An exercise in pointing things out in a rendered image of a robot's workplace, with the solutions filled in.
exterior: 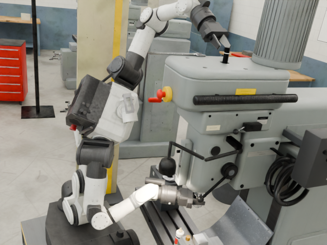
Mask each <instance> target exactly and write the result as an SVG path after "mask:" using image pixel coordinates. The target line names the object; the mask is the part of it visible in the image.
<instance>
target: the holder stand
mask: <svg viewBox="0 0 327 245"><path fill-rule="evenodd" d="M158 168H159V165H151V167H150V176H149V177H151V178H158V179H165V185H170V186H177V189H179V188H180V187H181V188H182V185H178V184H177V183H176V181H175V177H176V175H177V174H176V173H175V174H174V175H172V176H165V175H162V174H160V173H159V172H158ZM155 203H156V205H157V207H158V208H159V210H160V211H167V210H174V209H178V208H179V206H178V203H177V202H176V203H175V205H169V204H162V203H160V202H159V200H156V201H155Z"/></svg>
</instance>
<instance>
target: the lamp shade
mask: <svg viewBox="0 0 327 245"><path fill-rule="evenodd" d="M176 167H177V166H176V162H175V160H174V159H173V158H172V157H170V158H167V157H164V158H162V159H161V161H160V163H159V168H158V172H159V173H160V174H162V175H165V176H172V175H174V174H175V173H176Z"/></svg>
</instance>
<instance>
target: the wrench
mask: <svg viewBox="0 0 327 245"><path fill-rule="evenodd" d="M148 54H160V55H187V56H199V57H206V55H204V54H202V53H178V52H148Z"/></svg>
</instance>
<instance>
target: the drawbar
mask: <svg viewBox="0 0 327 245"><path fill-rule="evenodd" d="M224 52H225V53H228V54H225V53H224V56H223V61H222V63H224V64H227V63H228V58H229V53H230V48H229V47H225V50H224Z"/></svg>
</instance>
